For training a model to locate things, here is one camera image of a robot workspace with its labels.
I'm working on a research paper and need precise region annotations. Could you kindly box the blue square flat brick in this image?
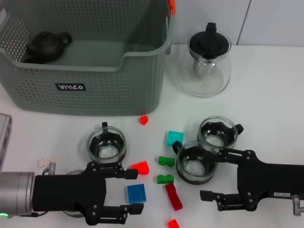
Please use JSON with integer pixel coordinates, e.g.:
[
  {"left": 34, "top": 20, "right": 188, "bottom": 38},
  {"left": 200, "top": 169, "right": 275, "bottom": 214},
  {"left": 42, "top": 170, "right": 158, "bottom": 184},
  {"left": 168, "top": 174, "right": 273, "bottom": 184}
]
[{"left": 127, "top": 183, "right": 147, "bottom": 204}]

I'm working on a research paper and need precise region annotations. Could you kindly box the orange bin handle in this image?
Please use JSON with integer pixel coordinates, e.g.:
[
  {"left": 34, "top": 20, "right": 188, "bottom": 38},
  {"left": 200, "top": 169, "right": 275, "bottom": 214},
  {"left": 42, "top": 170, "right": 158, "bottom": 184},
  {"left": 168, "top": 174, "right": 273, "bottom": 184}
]
[{"left": 168, "top": 0, "right": 177, "bottom": 18}]

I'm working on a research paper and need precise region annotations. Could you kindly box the black glass teapot lid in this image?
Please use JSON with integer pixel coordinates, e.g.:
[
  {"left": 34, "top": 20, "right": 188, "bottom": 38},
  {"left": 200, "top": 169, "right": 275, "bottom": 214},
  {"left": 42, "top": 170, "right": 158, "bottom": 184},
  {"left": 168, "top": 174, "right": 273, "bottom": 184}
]
[{"left": 189, "top": 22, "right": 231, "bottom": 60}]

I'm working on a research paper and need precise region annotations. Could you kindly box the grey-green perforated storage bin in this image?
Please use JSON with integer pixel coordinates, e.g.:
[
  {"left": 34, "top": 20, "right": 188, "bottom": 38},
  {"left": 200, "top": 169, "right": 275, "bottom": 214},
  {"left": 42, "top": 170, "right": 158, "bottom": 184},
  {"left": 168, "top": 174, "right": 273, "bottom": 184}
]
[{"left": 0, "top": 0, "right": 178, "bottom": 117}]

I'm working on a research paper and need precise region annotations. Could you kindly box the green toy brick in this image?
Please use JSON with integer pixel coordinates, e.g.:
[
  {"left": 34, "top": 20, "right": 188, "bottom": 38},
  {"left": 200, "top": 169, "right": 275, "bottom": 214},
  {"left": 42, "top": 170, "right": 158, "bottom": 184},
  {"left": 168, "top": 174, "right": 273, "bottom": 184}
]
[
  {"left": 158, "top": 155, "right": 176, "bottom": 167},
  {"left": 157, "top": 174, "right": 175, "bottom": 185}
]

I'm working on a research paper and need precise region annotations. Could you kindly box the clear glass teapot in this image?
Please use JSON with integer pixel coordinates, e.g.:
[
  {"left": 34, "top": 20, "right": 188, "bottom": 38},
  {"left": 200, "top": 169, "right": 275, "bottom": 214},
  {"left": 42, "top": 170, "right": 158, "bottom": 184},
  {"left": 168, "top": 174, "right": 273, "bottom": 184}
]
[{"left": 166, "top": 22, "right": 232, "bottom": 97}]

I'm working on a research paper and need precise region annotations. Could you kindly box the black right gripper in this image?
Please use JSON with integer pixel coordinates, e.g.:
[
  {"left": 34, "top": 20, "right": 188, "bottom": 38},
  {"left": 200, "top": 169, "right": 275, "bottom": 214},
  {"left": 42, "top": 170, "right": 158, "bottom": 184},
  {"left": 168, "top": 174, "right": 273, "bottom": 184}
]
[{"left": 199, "top": 146, "right": 304, "bottom": 212}]

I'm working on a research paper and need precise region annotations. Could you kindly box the dark red long brick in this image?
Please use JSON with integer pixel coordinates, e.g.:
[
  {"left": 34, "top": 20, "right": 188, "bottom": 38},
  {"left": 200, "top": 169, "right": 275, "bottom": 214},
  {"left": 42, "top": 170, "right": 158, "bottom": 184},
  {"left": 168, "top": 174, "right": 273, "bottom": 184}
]
[{"left": 165, "top": 183, "right": 183, "bottom": 211}]

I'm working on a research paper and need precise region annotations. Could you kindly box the gripper cable with plug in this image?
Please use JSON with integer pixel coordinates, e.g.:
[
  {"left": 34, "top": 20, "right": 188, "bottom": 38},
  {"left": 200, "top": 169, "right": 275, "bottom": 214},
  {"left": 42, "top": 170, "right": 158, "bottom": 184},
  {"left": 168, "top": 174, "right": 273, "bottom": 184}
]
[
  {"left": 42, "top": 162, "right": 57, "bottom": 176},
  {"left": 291, "top": 194, "right": 304, "bottom": 217}
]

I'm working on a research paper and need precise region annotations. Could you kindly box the steel tea infuser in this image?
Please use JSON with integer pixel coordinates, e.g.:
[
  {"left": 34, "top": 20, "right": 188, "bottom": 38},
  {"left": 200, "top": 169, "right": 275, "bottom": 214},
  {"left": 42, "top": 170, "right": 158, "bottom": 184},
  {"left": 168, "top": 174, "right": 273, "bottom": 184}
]
[{"left": 192, "top": 58, "right": 209, "bottom": 77}]

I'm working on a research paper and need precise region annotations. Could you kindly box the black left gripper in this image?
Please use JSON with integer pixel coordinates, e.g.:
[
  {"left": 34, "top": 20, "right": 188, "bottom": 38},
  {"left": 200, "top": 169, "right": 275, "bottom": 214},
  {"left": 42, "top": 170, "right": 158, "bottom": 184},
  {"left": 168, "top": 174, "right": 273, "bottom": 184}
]
[{"left": 32, "top": 162, "right": 144, "bottom": 226}]

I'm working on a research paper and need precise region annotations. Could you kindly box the orange-red sloped brick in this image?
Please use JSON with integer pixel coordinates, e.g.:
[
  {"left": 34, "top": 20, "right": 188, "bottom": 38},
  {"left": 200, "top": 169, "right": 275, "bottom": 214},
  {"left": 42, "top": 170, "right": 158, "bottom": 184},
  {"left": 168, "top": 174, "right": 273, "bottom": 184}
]
[{"left": 130, "top": 161, "right": 150, "bottom": 176}]

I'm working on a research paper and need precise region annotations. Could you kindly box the left gripper cable with plug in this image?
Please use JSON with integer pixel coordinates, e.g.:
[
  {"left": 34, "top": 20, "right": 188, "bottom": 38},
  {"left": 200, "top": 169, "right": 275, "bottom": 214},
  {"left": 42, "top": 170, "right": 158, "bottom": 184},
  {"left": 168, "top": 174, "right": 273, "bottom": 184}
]
[{"left": 42, "top": 162, "right": 57, "bottom": 176}]

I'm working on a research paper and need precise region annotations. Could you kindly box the white toy brick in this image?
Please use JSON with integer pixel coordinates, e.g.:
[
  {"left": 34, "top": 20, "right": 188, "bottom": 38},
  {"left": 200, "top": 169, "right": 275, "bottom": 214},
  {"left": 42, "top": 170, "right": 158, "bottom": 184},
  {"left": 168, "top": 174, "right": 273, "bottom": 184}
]
[{"left": 37, "top": 155, "right": 58, "bottom": 167}]

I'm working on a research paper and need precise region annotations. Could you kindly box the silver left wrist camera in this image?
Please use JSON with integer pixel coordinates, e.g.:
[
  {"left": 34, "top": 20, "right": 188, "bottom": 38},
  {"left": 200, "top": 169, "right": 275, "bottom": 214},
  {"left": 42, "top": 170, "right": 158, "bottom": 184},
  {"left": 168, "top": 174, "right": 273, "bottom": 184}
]
[{"left": 0, "top": 113, "right": 13, "bottom": 172}]

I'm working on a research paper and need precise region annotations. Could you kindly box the right gripper cable with plug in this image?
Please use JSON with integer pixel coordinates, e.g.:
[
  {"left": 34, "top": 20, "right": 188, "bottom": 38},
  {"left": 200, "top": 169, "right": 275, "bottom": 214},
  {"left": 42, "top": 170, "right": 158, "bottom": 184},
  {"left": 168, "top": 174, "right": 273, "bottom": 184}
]
[{"left": 291, "top": 194, "right": 304, "bottom": 217}]

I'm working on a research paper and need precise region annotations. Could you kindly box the dark clay teapot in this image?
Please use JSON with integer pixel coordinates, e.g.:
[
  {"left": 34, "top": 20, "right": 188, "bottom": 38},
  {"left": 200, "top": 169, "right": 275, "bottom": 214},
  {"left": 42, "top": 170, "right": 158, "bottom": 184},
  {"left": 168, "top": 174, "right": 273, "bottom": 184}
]
[{"left": 23, "top": 31, "right": 73, "bottom": 64}]

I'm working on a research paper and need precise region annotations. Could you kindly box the teal square flat brick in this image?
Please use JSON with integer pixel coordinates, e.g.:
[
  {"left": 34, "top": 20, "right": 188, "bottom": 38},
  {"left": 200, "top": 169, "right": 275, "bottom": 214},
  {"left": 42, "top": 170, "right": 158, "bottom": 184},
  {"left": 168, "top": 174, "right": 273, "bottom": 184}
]
[{"left": 166, "top": 130, "right": 184, "bottom": 147}]

